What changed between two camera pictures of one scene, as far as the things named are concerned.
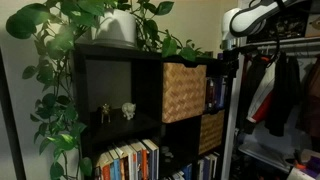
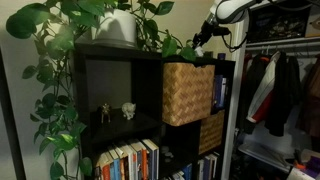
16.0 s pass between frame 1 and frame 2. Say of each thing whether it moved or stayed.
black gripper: moved
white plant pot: stayed
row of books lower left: stayed
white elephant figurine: stayed
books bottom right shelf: stayed
